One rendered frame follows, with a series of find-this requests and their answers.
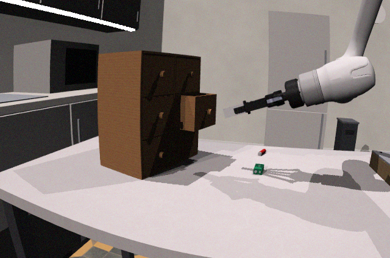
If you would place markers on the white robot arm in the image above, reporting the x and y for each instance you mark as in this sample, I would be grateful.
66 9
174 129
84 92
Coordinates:
348 76

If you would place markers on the brown small chest of drawers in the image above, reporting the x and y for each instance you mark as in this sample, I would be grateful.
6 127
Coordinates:
119 100

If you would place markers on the red battery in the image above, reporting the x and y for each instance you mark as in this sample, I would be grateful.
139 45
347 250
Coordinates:
261 152

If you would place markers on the green 9v battery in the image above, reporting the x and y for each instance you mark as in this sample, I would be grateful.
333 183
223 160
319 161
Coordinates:
258 169

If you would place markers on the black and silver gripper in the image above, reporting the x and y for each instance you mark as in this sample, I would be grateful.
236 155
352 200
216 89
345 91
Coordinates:
292 94

